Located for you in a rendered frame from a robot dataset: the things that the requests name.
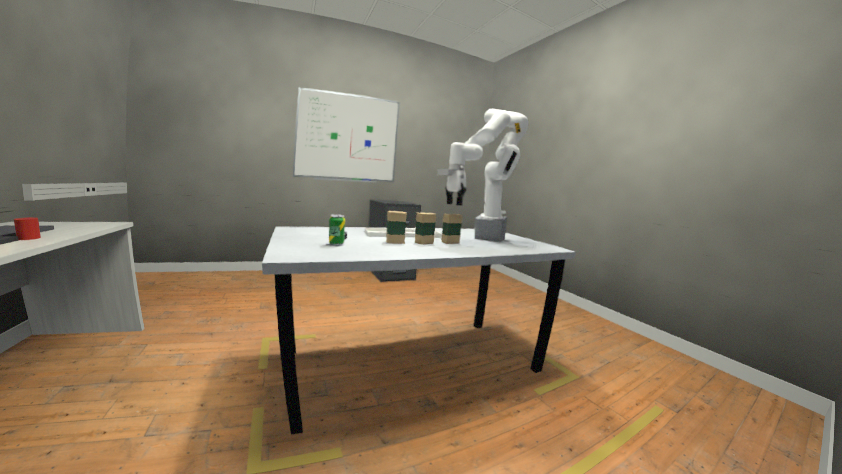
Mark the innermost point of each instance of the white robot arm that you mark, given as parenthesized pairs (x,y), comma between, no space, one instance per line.
(496,120)

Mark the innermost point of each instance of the tan box with dark green band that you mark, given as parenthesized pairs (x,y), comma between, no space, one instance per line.
(425,228)
(396,226)
(451,229)

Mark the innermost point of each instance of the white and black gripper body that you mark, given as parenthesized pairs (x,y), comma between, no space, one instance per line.
(454,180)

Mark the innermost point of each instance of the green and yellow drink can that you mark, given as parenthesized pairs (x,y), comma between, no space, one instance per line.
(336,230)

